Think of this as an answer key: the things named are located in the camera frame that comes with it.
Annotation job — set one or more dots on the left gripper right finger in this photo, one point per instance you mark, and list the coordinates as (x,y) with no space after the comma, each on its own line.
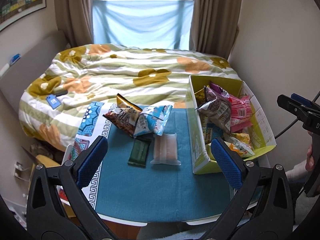
(262,206)

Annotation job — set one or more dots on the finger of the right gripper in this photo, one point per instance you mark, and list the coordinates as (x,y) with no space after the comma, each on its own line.
(301,100)
(291,106)

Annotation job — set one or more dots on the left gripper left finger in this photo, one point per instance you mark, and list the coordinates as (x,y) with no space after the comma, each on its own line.
(57,207)

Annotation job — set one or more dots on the pink snack bag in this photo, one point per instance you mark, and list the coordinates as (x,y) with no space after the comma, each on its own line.
(241,113)

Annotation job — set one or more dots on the yellow-green cardboard box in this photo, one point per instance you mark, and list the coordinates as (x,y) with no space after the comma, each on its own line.
(260,133)

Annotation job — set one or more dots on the grey brown snack bag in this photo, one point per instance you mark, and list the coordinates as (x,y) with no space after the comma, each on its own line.
(215,107)

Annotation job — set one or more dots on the purple snack bag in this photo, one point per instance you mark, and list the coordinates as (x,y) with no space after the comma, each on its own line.
(219,90)

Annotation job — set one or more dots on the yellow blue snack bag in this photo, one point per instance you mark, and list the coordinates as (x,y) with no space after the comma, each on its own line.
(211,132)

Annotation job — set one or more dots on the dark green snack bar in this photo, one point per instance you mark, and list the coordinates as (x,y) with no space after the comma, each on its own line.
(139,152)

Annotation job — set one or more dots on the translucent white snack pack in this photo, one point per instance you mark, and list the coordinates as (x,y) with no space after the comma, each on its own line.
(165,150)

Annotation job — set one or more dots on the orange brown chips bag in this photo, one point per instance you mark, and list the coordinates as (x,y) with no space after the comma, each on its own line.
(124,116)

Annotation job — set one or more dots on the light blue snack bag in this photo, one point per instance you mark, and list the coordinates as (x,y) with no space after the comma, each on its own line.
(152,119)

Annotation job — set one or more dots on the yellow orange chips bag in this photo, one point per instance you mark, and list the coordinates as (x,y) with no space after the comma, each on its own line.
(241,148)

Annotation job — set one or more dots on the person's right hand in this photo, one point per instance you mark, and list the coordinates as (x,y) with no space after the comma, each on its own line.
(310,163)

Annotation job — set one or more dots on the teal patterned table cloth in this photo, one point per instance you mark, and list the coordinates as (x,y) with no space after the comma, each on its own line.
(156,192)

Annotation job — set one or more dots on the blue tag on duvet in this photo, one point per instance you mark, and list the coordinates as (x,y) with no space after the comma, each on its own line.
(53,101)

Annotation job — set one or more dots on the floral striped duvet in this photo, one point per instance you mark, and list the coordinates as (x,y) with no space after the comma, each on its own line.
(97,73)

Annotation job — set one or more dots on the right beige curtain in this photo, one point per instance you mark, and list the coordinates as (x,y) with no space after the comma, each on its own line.
(214,26)

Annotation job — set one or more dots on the beige curtain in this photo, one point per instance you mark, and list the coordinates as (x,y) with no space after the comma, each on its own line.
(214,26)
(74,18)

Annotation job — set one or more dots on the grey bed headboard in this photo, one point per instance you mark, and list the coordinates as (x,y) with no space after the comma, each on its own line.
(31,66)

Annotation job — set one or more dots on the light blue window cloth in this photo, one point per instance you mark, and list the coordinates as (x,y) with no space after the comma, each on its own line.
(159,24)

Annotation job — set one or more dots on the blue white item on headboard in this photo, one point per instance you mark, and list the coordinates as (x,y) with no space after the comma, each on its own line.
(12,61)

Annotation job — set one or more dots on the left beige curtain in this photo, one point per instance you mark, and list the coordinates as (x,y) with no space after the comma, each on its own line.
(74,18)

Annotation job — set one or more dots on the framed landscape picture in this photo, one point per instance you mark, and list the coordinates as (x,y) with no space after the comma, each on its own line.
(14,10)

